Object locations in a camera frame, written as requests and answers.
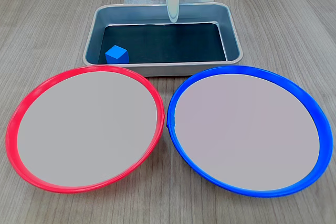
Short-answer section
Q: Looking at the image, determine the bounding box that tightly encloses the small blue cube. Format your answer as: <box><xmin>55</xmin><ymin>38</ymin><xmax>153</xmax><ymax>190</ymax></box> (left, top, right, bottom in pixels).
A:
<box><xmin>104</xmin><ymin>45</ymin><xmax>130</xmax><ymax>65</ymax></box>

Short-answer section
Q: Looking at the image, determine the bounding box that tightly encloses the black tray mat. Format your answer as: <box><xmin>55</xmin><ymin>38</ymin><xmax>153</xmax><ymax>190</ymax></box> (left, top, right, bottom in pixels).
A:
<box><xmin>97</xmin><ymin>22</ymin><xmax>228</xmax><ymax>65</ymax></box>

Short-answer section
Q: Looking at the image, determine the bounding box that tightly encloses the steel tray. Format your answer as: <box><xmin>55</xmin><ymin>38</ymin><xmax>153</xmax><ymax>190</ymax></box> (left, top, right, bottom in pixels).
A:
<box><xmin>82</xmin><ymin>2</ymin><xmax>244</xmax><ymax>77</ymax></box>

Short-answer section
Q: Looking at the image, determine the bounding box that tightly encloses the white plate with blue rim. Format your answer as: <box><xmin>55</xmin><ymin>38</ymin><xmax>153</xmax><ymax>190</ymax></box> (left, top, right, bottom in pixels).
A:
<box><xmin>166</xmin><ymin>65</ymin><xmax>330</xmax><ymax>198</ymax></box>

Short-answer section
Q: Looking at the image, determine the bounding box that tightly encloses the white plate with red rim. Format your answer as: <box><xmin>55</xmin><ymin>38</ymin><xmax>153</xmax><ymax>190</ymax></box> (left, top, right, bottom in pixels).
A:
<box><xmin>5</xmin><ymin>64</ymin><xmax>166</xmax><ymax>195</ymax></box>

